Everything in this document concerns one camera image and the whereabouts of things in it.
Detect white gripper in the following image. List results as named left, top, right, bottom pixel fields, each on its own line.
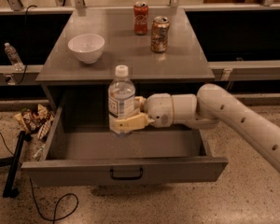
left=109, top=93, right=174, bottom=134

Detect clear plastic water bottle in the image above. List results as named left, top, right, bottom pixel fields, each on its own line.
left=108, top=64, right=135, bottom=137

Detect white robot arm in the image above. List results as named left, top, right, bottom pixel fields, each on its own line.
left=109, top=84, right=280, bottom=173

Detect grey open top drawer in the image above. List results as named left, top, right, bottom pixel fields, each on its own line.
left=21, top=88, right=228, bottom=187

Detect crushed plastic bottle on floor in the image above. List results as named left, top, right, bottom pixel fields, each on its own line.
left=33, top=146, right=45, bottom=161

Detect small water bottle on ledge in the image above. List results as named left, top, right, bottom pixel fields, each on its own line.
left=5, top=43, right=24, bottom=71

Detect crumpled orange soda can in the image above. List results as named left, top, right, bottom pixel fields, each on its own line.
left=151, top=16, right=170, bottom=53

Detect white ceramic bowl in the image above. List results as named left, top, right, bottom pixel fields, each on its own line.
left=68, top=34, right=105, bottom=63

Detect grey metal cabinet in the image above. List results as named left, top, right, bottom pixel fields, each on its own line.
left=35, top=7, right=216, bottom=110

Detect brown snack chip bag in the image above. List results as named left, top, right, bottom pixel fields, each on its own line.
left=14, top=104, right=55, bottom=141

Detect red cola can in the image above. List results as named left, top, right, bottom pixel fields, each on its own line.
left=133, top=1, right=148, bottom=35

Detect black stand leg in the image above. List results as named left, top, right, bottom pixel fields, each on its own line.
left=0, top=131, right=26, bottom=198

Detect black drawer handle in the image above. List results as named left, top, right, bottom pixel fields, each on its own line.
left=109, top=168, right=144, bottom=181

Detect black hanging cable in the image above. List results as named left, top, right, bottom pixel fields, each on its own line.
left=17, top=5, right=37, bottom=86

